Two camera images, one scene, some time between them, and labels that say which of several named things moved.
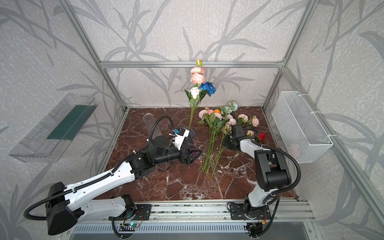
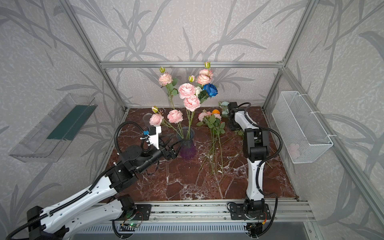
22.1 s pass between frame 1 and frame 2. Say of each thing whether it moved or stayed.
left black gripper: moved
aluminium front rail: stayed
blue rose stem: moved
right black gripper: moved
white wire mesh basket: stayed
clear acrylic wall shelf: stayed
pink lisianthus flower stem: moved
